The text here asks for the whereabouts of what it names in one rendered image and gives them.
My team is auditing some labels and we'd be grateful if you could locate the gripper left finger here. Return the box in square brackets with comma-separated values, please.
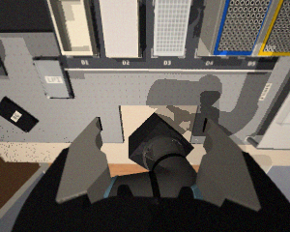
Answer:
[11, 117, 111, 232]

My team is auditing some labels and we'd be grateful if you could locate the grey tip rack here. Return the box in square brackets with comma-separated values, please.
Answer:
[249, 0, 290, 57]

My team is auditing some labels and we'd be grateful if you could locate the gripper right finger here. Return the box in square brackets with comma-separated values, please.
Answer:
[196, 118, 290, 232]

